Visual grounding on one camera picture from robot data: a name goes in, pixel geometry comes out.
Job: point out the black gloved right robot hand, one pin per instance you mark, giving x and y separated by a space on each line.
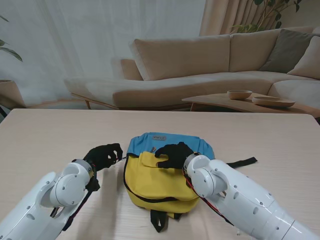
175 155

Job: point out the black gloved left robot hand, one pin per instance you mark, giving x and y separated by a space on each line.
102 156

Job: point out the blue and yellow school bag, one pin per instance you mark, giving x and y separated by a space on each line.
155 185

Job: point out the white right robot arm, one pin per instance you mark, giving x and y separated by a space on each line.
245 195

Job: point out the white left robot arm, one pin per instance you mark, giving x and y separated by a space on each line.
42 202

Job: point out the wooden coffee table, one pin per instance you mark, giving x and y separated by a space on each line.
220 100

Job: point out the small wooden bowl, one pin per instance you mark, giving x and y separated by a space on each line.
238 94

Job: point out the beige sofa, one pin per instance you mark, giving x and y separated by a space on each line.
175 57

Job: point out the small white scrap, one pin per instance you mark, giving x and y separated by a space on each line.
238 232

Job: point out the black stand leg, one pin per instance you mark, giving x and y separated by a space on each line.
2 111

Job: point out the wide shallow wooden bowl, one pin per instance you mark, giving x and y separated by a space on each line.
272 102

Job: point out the light wooden planter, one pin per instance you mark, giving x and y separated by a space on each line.
10 93

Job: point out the white sheer curtain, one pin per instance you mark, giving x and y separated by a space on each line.
75 37

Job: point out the variegated leaf plant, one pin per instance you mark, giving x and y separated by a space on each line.
12 53

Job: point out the beige curtain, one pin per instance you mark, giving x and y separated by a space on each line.
220 17

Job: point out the tall green leafy plant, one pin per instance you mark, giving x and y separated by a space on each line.
246 27

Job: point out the grey cushion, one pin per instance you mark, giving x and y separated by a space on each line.
285 50

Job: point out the beige cushion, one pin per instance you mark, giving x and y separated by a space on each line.
310 62

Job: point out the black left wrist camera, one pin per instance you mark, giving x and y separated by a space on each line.
94 185

